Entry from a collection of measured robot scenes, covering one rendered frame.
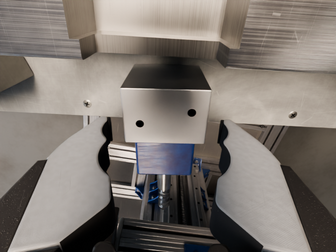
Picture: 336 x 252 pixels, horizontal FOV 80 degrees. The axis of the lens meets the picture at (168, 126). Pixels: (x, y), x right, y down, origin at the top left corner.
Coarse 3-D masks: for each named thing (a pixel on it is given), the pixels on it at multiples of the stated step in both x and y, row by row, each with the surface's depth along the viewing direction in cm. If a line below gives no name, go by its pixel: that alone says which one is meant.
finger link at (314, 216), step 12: (288, 168) 8; (288, 180) 8; (300, 180) 8; (300, 192) 7; (312, 192) 7; (300, 204) 7; (312, 204) 7; (300, 216) 6; (312, 216) 6; (324, 216) 6; (312, 228) 6; (324, 228) 6; (312, 240) 6; (324, 240) 6
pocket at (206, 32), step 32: (64, 0) 6; (96, 0) 8; (128, 0) 8; (160, 0) 8; (192, 0) 8; (224, 0) 8; (96, 32) 8; (128, 32) 8; (160, 32) 9; (192, 32) 9; (224, 32) 8; (224, 64) 7
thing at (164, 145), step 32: (160, 64) 15; (128, 96) 11; (160, 96) 11; (192, 96) 11; (128, 128) 12; (160, 128) 12; (192, 128) 12; (160, 160) 15; (192, 160) 15; (160, 192) 18
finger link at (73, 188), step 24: (96, 120) 11; (72, 144) 9; (96, 144) 9; (48, 168) 8; (72, 168) 8; (96, 168) 8; (48, 192) 7; (72, 192) 7; (96, 192) 7; (24, 216) 6; (48, 216) 6; (72, 216) 6; (96, 216) 6; (24, 240) 6; (48, 240) 6; (72, 240) 6; (96, 240) 7
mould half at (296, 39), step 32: (0, 0) 6; (32, 0) 6; (256, 0) 6; (288, 0) 6; (320, 0) 6; (0, 32) 6; (32, 32) 6; (64, 32) 6; (256, 32) 6; (288, 32) 6; (320, 32) 6; (256, 64) 7; (288, 64) 7; (320, 64) 7
